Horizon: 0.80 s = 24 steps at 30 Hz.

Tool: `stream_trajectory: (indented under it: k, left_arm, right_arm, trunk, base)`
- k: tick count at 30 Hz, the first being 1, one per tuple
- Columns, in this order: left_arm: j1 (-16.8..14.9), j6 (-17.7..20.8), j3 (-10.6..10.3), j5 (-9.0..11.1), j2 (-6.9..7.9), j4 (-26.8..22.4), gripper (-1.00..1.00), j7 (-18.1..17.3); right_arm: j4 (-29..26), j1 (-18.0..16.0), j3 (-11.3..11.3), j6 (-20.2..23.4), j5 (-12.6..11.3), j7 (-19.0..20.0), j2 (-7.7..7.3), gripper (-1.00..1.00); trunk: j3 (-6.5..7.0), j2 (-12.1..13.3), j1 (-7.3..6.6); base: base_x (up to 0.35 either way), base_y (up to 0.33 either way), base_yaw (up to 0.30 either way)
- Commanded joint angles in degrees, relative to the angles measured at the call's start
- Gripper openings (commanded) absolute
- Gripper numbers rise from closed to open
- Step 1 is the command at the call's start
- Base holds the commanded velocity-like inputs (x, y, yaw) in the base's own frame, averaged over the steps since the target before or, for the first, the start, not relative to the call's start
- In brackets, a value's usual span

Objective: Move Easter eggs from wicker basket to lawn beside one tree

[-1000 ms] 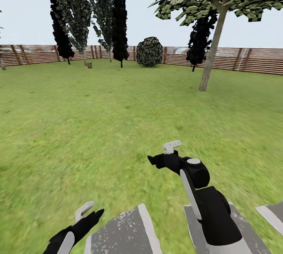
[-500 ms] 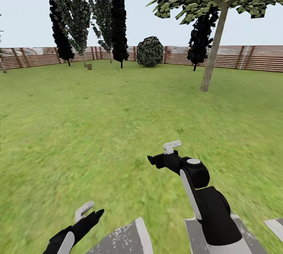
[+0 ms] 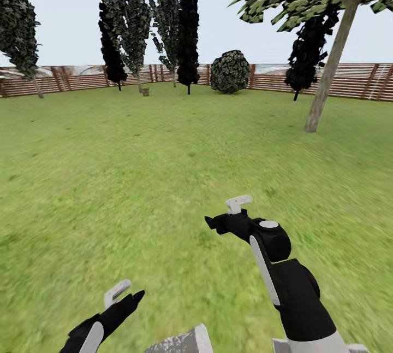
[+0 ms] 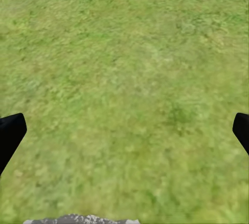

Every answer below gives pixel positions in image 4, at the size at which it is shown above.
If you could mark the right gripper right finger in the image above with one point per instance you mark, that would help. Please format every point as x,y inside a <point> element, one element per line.
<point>241,129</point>

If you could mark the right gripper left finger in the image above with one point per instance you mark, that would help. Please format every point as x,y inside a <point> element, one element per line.
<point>12,131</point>

